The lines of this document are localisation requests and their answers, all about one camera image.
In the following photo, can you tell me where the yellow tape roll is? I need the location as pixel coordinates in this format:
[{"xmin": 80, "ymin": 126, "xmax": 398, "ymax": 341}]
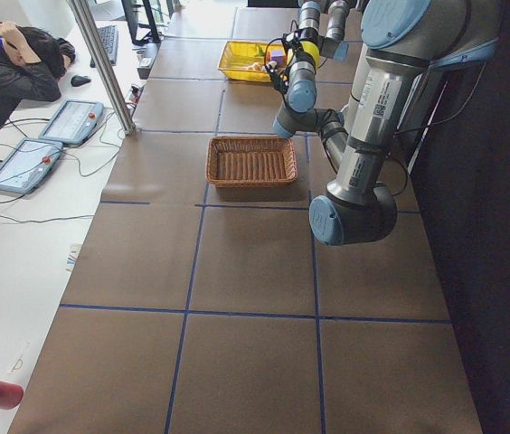
[{"xmin": 300, "ymin": 40, "xmax": 320, "ymax": 69}]

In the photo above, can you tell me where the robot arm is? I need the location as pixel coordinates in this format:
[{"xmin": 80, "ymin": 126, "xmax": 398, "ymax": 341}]
[
  {"xmin": 273, "ymin": 1, "xmax": 504, "ymax": 246},
  {"xmin": 296, "ymin": 0, "xmax": 357, "ymax": 61}
]

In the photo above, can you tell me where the brown wicker basket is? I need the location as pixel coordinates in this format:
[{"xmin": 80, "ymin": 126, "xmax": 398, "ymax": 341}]
[{"xmin": 205, "ymin": 136, "xmax": 298, "ymax": 188}]

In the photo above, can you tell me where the yellow plastic basket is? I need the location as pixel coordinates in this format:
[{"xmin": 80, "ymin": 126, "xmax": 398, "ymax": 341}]
[{"xmin": 218, "ymin": 41, "xmax": 292, "ymax": 83}]

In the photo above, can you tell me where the toy croissant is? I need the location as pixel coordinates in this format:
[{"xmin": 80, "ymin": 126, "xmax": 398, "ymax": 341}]
[{"xmin": 244, "ymin": 62, "xmax": 265, "ymax": 72}]

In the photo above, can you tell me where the white black toy figure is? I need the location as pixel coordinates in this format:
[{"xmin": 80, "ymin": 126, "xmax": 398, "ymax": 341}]
[{"xmin": 262, "ymin": 61, "xmax": 278, "ymax": 72}]

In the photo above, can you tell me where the purple cube block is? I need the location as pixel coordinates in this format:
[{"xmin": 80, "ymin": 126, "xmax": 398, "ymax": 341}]
[{"xmin": 269, "ymin": 50, "xmax": 285, "ymax": 64}]

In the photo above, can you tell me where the upper teach pendant tablet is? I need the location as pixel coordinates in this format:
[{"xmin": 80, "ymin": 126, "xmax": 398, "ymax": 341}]
[{"xmin": 39, "ymin": 99, "xmax": 104, "ymax": 146}]

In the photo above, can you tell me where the teach pendant tablet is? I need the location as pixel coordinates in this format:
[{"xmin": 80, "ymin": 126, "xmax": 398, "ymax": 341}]
[
  {"xmin": 39, "ymin": 99, "xmax": 104, "ymax": 146},
  {"xmin": 0, "ymin": 138, "xmax": 64, "ymax": 193}
]

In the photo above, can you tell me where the black computer mouse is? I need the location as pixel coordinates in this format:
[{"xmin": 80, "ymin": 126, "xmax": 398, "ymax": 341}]
[{"xmin": 71, "ymin": 75, "xmax": 91, "ymax": 88}]

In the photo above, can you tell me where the lower teach pendant tablet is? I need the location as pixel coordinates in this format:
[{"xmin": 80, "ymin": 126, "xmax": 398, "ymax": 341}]
[{"xmin": 0, "ymin": 138, "xmax": 64, "ymax": 193}]

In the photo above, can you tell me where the black keyboard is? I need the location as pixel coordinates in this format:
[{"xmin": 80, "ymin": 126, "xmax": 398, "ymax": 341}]
[{"xmin": 98, "ymin": 24, "xmax": 118, "ymax": 66}]

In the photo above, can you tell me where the person in black jacket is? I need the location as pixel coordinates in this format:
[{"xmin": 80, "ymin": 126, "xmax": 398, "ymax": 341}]
[{"xmin": 0, "ymin": 21, "xmax": 76, "ymax": 127}]

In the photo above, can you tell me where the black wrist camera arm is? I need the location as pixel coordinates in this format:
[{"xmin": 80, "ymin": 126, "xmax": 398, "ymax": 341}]
[{"xmin": 268, "ymin": 69, "xmax": 288, "ymax": 95}]

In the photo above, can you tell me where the aluminium frame post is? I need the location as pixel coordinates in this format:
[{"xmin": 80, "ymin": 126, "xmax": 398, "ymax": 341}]
[{"xmin": 69, "ymin": 0, "xmax": 136, "ymax": 136}]

